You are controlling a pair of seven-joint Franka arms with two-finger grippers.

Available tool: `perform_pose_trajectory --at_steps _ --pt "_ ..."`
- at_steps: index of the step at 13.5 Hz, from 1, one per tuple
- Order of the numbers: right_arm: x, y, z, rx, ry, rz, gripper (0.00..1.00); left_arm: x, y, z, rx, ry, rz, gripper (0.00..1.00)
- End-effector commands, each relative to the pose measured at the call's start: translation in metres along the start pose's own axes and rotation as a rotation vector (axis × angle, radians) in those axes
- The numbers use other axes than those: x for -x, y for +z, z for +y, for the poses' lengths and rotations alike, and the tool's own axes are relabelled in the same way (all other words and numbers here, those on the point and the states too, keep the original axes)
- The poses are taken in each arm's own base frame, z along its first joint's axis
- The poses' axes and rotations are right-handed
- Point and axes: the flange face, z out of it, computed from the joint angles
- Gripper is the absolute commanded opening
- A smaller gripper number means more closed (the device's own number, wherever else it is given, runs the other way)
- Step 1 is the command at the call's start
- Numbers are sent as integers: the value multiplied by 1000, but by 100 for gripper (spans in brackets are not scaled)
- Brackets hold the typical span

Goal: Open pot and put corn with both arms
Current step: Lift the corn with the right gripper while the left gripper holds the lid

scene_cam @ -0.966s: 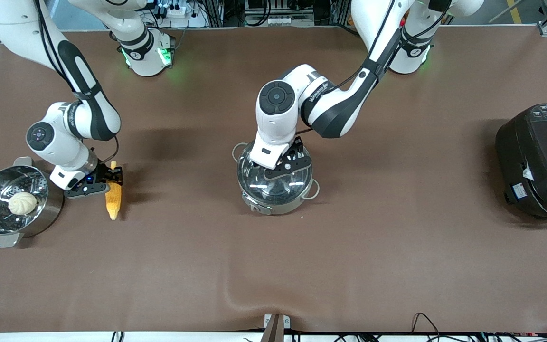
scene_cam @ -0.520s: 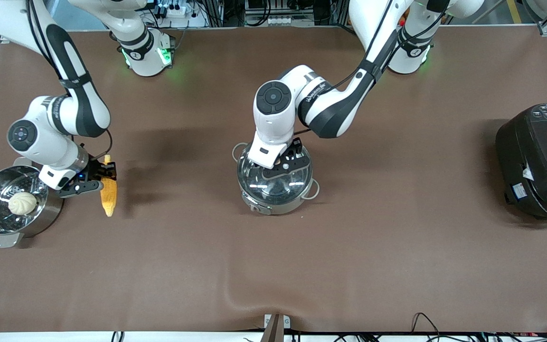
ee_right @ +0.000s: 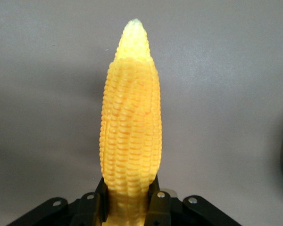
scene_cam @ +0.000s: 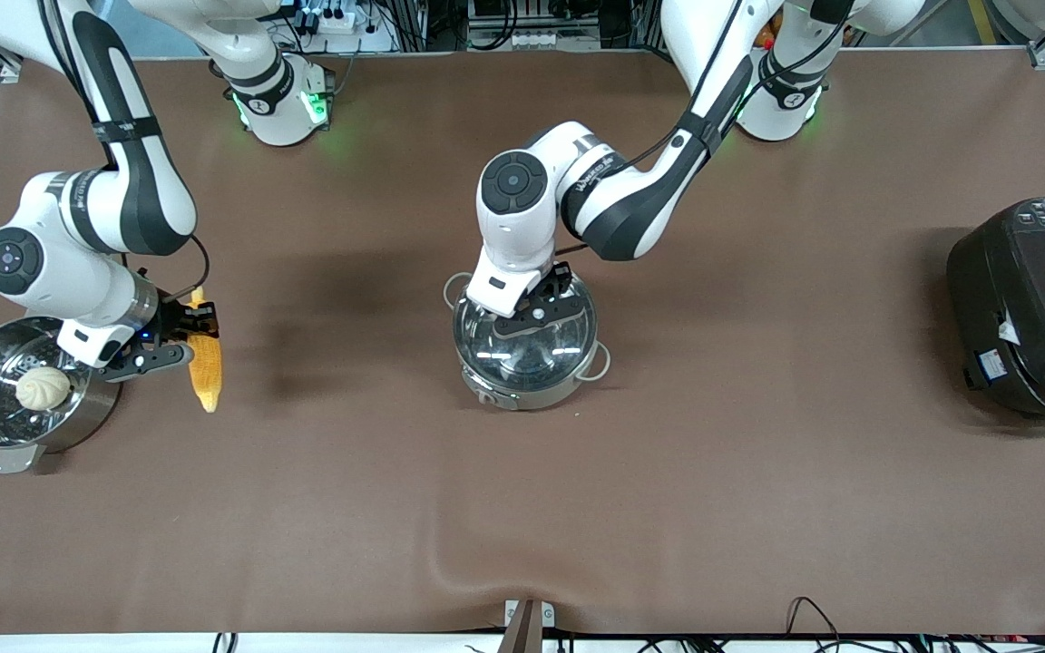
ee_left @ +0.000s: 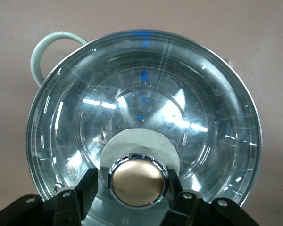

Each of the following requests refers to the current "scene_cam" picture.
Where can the yellow corn cob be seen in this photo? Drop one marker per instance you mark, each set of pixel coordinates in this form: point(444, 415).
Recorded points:
point(207, 381)

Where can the small white power strip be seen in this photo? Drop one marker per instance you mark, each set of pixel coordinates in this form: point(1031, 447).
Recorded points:
point(541, 41)

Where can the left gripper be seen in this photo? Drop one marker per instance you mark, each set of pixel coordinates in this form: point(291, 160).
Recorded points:
point(560, 280)

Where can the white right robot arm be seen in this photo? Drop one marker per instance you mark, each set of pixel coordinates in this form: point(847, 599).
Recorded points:
point(123, 181)

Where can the steel steamer pot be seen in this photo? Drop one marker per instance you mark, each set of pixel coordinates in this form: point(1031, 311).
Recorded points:
point(96, 408)

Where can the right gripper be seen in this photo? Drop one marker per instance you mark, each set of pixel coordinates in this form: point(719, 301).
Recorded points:
point(174, 317)

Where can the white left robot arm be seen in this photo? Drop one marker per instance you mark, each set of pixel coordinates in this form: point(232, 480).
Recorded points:
point(522, 209)

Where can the glass pot lid with knob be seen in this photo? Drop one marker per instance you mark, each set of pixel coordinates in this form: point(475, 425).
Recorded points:
point(541, 358)

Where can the brown table mat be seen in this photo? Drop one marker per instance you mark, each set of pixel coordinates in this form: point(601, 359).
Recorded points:
point(668, 499)

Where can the white steamed bun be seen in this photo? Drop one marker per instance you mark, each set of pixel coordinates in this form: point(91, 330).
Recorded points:
point(42, 388)

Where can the white power strip with plugs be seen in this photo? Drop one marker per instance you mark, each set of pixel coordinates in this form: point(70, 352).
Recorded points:
point(368, 36)

